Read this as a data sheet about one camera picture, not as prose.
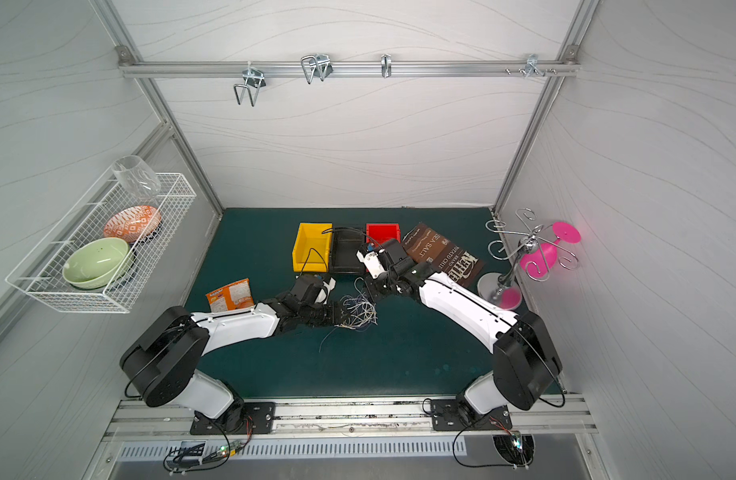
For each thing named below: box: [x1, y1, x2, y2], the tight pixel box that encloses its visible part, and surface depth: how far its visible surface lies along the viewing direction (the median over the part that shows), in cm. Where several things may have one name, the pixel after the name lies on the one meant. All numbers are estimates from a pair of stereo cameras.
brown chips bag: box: [403, 222, 485, 287], surface depth 106 cm
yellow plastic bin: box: [292, 223, 333, 273], surface depth 104 cm
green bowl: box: [62, 237, 131, 289], surface depth 62 cm
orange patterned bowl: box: [104, 205, 162, 243], surface depth 72 cm
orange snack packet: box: [206, 278, 254, 313], surface depth 95 cm
